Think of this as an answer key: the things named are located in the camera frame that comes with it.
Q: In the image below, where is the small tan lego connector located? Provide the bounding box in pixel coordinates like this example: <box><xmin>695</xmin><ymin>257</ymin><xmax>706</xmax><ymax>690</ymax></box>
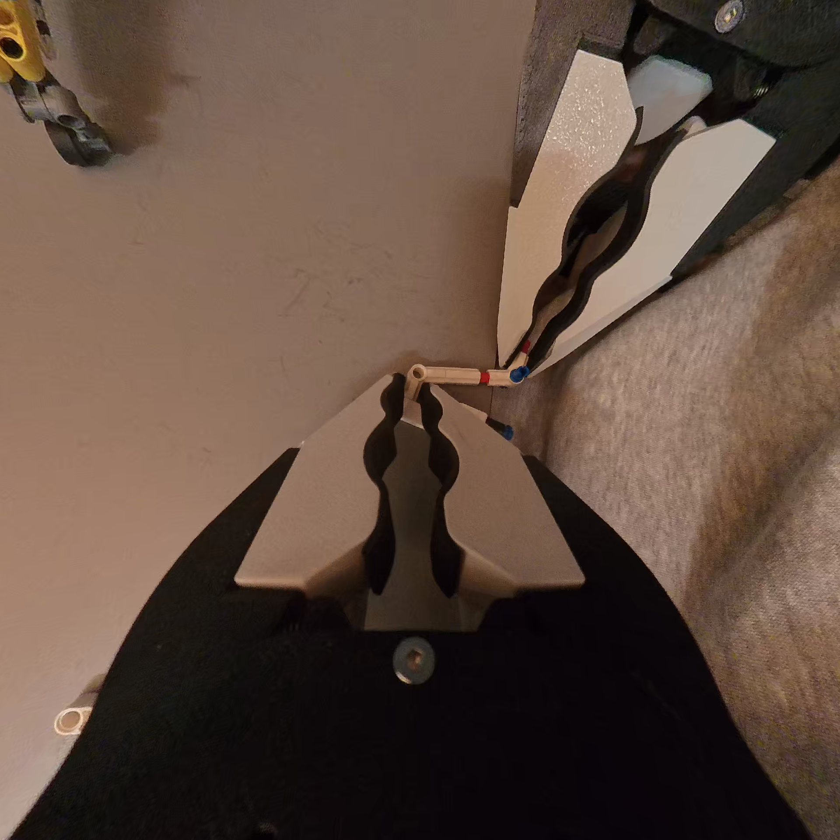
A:
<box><xmin>488</xmin><ymin>343</ymin><xmax>532</xmax><ymax>389</ymax></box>

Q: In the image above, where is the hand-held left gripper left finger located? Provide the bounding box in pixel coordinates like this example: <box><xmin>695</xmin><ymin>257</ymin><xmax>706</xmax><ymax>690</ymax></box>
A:
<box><xmin>233</xmin><ymin>373</ymin><xmax>406</xmax><ymax>603</ymax></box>

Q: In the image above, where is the loose beige tube connector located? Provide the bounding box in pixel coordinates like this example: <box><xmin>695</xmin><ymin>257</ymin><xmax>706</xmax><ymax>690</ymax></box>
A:
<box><xmin>54</xmin><ymin>675</ymin><xmax>106</xmax><ymax>735</ymax></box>

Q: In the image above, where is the tan lego connector red pin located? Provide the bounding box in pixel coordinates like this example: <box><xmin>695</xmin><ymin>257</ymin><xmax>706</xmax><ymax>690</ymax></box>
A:
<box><xmin>403</xmin><ymin>364</ymin><xmax>492</xmax><ymax>421</ymax></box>

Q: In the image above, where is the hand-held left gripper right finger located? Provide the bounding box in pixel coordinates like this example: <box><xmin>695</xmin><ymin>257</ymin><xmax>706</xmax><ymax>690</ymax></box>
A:
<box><xmin>417</xmin><ymin>385</ymin><xmax>586</xmax><ymax>603</ymax></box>

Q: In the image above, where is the yellow grey lego assembly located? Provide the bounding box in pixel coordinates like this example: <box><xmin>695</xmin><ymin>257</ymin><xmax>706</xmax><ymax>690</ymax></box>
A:
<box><xmin>0</xmin><ymin>0</ymin><xmax>112</xmax><ymax>166</ymax></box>

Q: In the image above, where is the tan lego piece blue pin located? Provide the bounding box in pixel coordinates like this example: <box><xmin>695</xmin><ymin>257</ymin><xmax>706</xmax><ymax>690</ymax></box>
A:
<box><xmin>459</xmin><ymin>402</ymin><xmax>515</xmax><ymax>442</ymax></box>

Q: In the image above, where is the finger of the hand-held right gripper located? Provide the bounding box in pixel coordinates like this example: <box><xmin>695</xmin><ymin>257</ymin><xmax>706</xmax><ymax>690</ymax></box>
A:
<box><xmin>527</xmin><ymin>117</ymin><xmax>780</xmax><ymax>379</ymax></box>
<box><xmin>496</xmin><ymin>49</ymin><xmax>714</xmax><ymax>370</ymax></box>

